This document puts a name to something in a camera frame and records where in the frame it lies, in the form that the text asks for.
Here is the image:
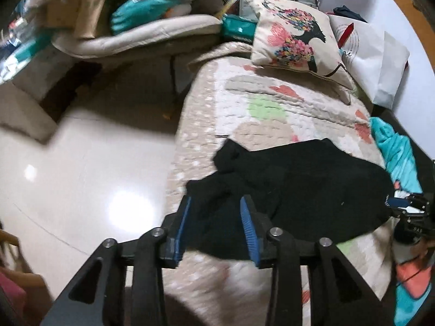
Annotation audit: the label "teal fleece blanket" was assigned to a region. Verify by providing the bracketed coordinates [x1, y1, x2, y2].
[370, 117, 434, 325]

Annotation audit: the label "white paper bag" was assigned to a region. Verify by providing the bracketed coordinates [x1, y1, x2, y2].
[330, 15, 410, 110]

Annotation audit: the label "heart patterned quilt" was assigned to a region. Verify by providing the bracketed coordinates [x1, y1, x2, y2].
[164, 42, 384, 325]

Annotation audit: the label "teal cloth bundle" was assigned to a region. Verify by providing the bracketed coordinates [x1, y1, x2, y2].
[110, 0, 184, 35]

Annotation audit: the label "floral lady print pillow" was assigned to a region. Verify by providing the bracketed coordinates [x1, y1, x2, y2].
[246, 0, 353, 90]

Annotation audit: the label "black pants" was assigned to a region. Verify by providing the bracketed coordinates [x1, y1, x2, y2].
[186, 139, 394, 260]

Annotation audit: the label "teal box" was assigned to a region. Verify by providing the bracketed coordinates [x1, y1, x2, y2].
[221, 14, 257, 44]

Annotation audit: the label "beige folded cushion mat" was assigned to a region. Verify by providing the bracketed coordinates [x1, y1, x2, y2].
[51, 14, 221, 60]

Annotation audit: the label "beige storage box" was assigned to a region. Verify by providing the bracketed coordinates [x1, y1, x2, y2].
[1, 46, 75, 143]

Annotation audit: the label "brown cardboard box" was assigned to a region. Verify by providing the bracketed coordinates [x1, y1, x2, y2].
[25, 0, 90, 30]

